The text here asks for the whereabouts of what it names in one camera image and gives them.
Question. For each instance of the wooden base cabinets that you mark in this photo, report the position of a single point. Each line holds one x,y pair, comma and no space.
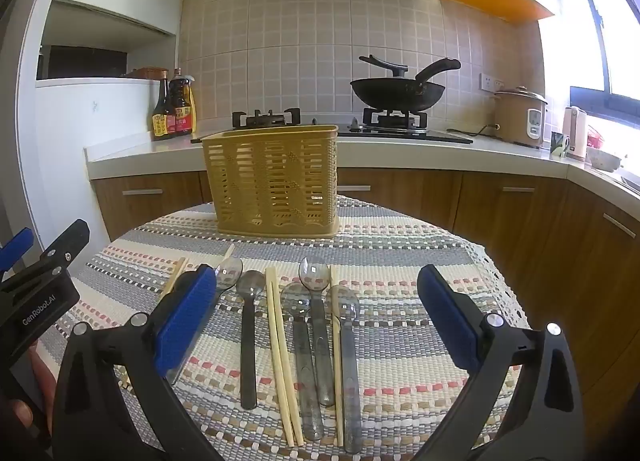
500,221

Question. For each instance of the white kitchen counter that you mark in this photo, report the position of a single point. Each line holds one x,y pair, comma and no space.
150,153

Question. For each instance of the kitchen window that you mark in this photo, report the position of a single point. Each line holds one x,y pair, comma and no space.
595,31

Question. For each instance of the black glass gas stove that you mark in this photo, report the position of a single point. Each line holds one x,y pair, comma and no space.
430,133

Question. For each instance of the dark plastic spoon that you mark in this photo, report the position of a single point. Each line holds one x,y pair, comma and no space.
248,341

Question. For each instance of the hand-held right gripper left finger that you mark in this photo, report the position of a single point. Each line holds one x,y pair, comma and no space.
185,321

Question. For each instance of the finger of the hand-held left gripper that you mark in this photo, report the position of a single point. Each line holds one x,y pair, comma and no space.
67,243
15,248

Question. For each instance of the yellow plastic utensil basket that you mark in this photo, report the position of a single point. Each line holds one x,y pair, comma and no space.
275,181

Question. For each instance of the yellow oil bottle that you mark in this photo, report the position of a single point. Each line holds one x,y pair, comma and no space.
193,111

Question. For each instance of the white bowl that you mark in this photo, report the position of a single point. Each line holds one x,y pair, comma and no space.
604,160

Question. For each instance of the wooden chopstick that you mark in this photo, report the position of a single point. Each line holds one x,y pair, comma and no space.
277,356
230,251
176,277
337,381
286,356

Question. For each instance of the striped woven tablecloth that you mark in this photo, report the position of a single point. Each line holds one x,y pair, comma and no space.
400,291

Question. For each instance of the dark soy sauce bottle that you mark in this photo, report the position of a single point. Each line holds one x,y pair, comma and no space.
161,118

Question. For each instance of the white electric kettle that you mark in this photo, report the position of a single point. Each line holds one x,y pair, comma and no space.
575,133

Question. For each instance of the black wok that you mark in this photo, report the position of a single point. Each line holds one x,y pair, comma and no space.
400,93

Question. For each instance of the black wok lid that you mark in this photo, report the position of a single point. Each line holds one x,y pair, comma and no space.
387,67

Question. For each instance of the brown wicker basket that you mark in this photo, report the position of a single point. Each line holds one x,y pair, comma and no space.
147,73

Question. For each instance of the brown rice cooker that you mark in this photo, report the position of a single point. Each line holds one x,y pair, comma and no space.
517,116

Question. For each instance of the person's left hand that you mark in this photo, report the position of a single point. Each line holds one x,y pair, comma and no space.
42,371

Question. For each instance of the dark patterned mug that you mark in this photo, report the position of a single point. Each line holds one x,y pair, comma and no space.
559,146

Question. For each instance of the red label sauce bottle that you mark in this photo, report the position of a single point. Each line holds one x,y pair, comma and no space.
181,111

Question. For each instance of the clear plastic spoon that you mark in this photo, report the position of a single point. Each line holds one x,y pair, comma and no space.
302,361
350,381
230,272
320,341

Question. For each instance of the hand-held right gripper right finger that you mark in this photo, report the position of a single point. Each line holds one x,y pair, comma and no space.
450,321

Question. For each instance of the white wall socket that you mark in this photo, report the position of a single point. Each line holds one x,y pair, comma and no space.
486,82

